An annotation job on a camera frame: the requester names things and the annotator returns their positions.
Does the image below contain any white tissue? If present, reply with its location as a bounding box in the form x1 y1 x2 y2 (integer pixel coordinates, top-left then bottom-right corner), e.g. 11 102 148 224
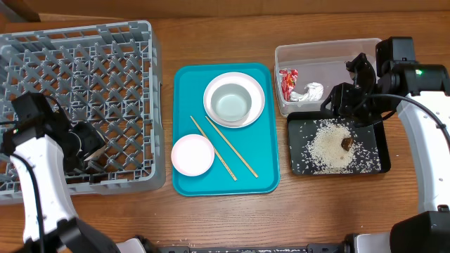
290 82 323 102

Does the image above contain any grey metal bowl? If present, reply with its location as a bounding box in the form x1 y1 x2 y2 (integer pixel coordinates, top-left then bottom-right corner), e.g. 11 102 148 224
211 84 252 122

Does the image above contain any white small cup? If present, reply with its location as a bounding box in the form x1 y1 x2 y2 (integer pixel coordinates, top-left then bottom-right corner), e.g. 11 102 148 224
84 145 106 162

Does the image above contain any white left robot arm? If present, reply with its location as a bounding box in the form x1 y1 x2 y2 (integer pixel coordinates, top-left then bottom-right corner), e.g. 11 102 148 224
1 122 120 252

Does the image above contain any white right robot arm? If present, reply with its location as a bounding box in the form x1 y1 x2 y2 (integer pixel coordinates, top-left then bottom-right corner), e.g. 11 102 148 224
321 53 449 252

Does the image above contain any clear plastic waste bin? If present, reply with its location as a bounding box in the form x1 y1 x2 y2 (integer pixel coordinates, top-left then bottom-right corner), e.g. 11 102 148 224
274 38 381 117

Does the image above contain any grey plastic dishwasher rack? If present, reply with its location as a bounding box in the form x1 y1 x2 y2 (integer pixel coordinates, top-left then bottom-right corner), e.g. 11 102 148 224
1 20 166 195

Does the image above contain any brown food scrap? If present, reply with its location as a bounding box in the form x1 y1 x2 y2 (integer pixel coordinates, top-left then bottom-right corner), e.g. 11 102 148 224
341 137 354 151

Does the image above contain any black rectangular tray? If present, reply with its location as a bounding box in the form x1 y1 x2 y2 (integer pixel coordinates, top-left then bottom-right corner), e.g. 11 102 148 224
287 109 392 176

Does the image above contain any pile of white rice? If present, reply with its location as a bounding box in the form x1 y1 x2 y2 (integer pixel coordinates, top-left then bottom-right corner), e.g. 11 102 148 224
292 118 381 175

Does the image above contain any red snack wrapper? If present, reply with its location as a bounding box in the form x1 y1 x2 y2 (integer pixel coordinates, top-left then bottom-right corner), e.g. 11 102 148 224
278 68 298 102

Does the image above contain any large white round plate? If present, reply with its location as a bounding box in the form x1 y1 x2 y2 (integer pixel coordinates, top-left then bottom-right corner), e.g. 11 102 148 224
203 72 265 129

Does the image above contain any left wooden chopstick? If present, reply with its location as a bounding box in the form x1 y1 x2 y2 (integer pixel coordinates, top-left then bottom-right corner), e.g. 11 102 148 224
190 115 237 181

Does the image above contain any wooden chopstick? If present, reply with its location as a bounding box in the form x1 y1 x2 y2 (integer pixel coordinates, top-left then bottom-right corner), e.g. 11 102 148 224
205 116 259 179
190 115 237 181

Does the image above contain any teal plastic serving tray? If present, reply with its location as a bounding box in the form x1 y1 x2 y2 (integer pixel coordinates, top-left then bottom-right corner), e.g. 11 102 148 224
172 63 280 197

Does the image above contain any right wooden chopstick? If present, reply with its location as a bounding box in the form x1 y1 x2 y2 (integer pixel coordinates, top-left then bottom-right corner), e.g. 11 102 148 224
205 116 259 179

